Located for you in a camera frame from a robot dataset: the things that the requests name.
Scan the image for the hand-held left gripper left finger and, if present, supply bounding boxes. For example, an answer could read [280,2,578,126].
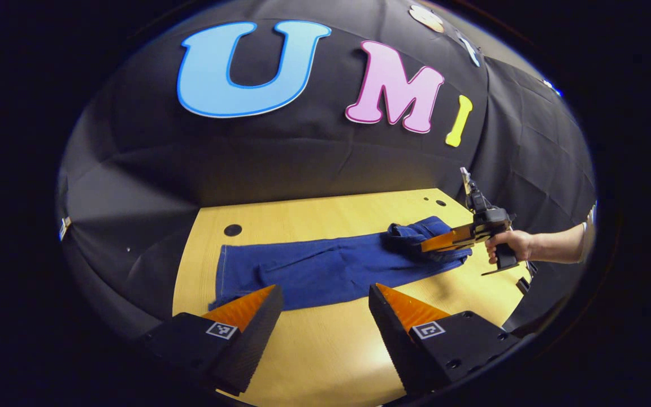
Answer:
[136,284,284,396]

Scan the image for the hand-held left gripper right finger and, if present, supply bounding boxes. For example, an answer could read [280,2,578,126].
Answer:
[368,283,524,398]

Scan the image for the blue denim jeans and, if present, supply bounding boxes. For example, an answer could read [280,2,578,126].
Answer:
[210,216,473,311]

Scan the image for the black backdrop cloth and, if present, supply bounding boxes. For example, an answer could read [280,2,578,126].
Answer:
[56,0,596,340]

